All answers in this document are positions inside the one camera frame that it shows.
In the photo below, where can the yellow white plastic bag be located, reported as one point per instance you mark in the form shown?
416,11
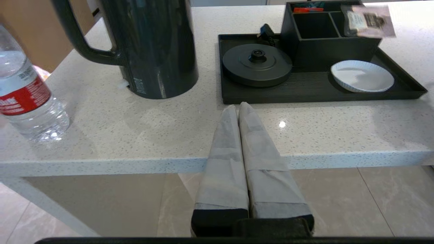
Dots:
42,72

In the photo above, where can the teal sachet packet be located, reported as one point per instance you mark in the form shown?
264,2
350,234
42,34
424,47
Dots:
313,4

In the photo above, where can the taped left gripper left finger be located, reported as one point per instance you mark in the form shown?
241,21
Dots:
222,176

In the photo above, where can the black compartment organizer box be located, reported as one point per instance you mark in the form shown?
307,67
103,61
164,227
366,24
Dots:
332,51

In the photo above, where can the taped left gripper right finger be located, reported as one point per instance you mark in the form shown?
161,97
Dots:
268,183

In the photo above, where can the brown wooden door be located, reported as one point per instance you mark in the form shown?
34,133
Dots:
34,34

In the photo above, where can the clear water bottle red cap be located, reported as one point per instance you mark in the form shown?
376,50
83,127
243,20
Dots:
30,105

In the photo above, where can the red sachet packet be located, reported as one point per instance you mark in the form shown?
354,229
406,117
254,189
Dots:
307,9

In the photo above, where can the black rectangular serving tray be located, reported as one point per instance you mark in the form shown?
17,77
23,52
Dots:
305,88

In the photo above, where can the white round coaster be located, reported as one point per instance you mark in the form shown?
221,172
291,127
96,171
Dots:
362,78

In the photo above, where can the black round kettle base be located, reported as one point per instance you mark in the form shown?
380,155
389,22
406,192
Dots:
256,66

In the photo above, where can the white tea bag packet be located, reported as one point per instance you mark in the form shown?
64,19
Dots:
369,22

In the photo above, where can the black electric kettle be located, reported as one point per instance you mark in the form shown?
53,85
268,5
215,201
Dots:
159,51

